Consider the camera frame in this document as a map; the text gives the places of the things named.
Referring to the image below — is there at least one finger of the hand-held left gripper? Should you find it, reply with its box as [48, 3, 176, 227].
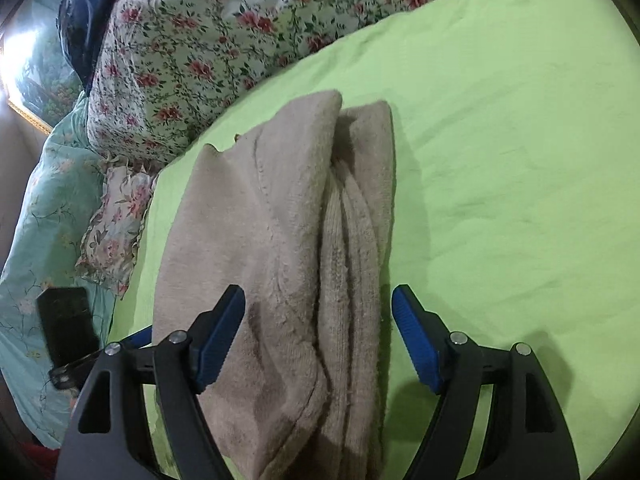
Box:
[49, 325, 153, 391]

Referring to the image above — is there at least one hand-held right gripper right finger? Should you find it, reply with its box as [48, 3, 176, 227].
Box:
[391, 284, 581, 480]

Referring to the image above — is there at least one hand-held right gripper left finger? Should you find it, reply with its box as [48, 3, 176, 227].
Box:
[54, 284, 247, 480]

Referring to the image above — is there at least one beige knitted sweater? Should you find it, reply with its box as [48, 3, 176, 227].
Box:
[152, 89, 397, 480]

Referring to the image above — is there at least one black smartphone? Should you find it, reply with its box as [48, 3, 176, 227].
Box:
[36, 287, 101, 366]

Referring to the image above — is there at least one ruffled floral pillow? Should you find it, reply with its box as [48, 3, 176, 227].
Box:
[75, 157, 161, 301]

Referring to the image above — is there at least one dark red cloth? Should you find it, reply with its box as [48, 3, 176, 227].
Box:
[20, 440, 66, 480]

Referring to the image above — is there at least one teal floral blanket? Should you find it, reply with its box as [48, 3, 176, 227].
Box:
[0, 90, 118, 451]

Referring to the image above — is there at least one green bed sheet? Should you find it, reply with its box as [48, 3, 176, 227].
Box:
[107, 0, 640, 480]

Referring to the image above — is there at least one white floral quilt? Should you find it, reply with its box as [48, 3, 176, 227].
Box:
[82, 0, 596, 168]

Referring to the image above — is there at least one framed landscape picture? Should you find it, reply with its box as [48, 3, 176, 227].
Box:
[0, 0, 88, 133]

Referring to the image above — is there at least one navy blue cloth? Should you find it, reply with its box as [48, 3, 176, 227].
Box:
[57, 0, 151, 96]

